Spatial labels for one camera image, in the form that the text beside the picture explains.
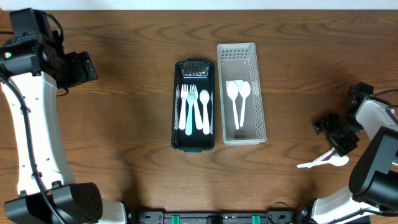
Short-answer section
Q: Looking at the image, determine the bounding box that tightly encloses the white plastic fork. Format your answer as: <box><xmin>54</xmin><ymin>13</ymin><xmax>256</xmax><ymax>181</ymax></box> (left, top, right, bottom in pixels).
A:
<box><xmin>185</xmin><ymin>90</ymin><xmax>195</xmax><ymax>136</ymax></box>
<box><xmin>191</xmin><ymin>84</ymin><xmax>203</xmax><ymax>130</ymax></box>
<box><xmin>179</xmin><ymin>84</ymin><xmax>188</xmax><ymax>130</ymax></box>

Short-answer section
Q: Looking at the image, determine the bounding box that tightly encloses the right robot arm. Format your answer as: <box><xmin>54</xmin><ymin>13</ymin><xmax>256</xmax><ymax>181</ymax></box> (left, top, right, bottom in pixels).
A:
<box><xmin>297</xmin><ymin>82</ymin><xmax>397</xmax><ymax>223</ymax></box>

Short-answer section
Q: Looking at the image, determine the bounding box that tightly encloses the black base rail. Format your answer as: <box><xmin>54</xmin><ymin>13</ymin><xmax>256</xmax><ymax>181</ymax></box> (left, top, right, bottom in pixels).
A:
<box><xmin>136</xmin><ymin>205</ymin><xmax>310</xmax><ymax>224</ymax></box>

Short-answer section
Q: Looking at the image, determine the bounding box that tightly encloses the black plastic basket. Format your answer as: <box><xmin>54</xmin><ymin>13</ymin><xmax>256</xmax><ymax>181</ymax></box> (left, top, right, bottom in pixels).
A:
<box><xmin>171</xmin><ymin>58</ymin><xmax>215</xmax><ymax>152</ymax></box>

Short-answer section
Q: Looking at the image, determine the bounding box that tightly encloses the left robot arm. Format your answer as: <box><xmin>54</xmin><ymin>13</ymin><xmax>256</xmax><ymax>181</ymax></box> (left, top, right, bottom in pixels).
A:
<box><xmin>1</xmin><ymin>8</ymin><xmax>129</xmax><ymax>223</ymax></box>

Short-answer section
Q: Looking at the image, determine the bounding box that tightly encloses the clear plastic basket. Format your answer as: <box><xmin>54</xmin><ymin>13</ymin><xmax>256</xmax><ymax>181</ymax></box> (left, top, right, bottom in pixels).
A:
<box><xmin>217</xmin><ymin>42</ymin><xmax>267</xmax><ymax>146</ymax></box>

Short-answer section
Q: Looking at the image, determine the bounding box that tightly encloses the white plastic spoon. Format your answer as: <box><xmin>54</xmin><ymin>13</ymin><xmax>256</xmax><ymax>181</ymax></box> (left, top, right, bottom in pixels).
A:
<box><xmin>227</xmin><ymin>81</ymin><xmax>239</xmax><ymax>129</ymax></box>
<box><xmin>200</xmin><ymin>90</ymin><xmax>210</xmax><ymax>134</ymax></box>
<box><xmin>297</xmin><ymin>154</ymin><xmax>349</xmax><ymax>168</ymax></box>
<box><xmin>239</xmin><ymin>81</ymin><xmax>251</xmax><ymax>127</ymax></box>
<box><xmin>307</xmin><ymin>147</ymin><xmax>335</xmax><ymax>168</ymax></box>

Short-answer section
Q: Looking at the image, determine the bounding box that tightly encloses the white label in basket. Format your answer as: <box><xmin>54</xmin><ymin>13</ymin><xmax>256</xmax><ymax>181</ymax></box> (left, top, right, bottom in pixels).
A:
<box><xmin>225</xmin><ymin>80</ymin><xmax>244</xmax><ymax>91</ymax></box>

